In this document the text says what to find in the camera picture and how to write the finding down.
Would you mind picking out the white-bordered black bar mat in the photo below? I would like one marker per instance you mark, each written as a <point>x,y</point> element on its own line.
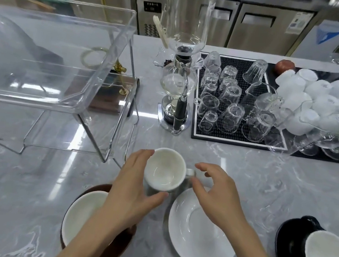
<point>233,139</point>

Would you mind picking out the small clear glass pitcher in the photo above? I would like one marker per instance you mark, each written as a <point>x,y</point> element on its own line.
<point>257,94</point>

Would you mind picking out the white appliance blue logo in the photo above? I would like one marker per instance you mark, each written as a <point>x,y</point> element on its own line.
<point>321,47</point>

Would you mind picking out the white saucer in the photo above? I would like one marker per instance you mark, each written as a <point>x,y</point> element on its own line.
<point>195,247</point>

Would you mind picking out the cluster of white ceramic cups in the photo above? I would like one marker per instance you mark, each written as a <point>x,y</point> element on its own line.
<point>316,89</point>

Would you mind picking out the person's left forearm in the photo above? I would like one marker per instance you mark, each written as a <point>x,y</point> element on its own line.
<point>90,243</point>

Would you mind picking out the white coffee cup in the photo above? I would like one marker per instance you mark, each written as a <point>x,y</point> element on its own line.
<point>164,166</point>

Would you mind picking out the clear acrylic two-tier shelf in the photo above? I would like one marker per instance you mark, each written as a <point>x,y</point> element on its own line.
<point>45,34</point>

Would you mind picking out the wooden brass pour-over stand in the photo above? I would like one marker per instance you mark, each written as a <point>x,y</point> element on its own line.
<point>107,104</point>

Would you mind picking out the large clear glass pitcher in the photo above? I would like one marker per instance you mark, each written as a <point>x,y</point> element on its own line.
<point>307,131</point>

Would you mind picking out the steel gooseneck kettle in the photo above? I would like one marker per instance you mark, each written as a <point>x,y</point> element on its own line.
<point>12,49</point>

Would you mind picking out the person's right hand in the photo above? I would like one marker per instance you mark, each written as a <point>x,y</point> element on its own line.
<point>225,204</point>

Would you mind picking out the cluster of clear glass tumblers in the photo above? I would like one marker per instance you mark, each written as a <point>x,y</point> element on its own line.
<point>229,115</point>

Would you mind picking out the wooden crate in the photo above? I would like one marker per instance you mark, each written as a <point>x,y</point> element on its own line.
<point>37,3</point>

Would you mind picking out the brown coffee cup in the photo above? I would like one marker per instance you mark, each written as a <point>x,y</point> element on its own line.
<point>81,214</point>

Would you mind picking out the cluster of clear stemmed glasses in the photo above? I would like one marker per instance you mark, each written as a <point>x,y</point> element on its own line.
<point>333,151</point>

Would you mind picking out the glass siphon coffee maker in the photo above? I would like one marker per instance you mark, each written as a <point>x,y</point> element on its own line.
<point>187,12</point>

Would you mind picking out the long black bar mat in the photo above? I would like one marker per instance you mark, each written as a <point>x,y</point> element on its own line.
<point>317,157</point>

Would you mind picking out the bamboo stirring paddle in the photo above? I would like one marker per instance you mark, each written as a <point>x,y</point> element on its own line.
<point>161,30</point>

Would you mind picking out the person's left hand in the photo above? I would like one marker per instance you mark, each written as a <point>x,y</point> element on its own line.
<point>127,195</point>

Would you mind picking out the stainless steel cabinet unit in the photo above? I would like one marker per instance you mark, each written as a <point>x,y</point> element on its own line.
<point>255,29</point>

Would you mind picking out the red-brown clay teapot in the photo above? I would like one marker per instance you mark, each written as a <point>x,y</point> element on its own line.
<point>285,67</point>

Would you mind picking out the brown saucer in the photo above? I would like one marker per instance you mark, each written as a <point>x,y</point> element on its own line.
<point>118,247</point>

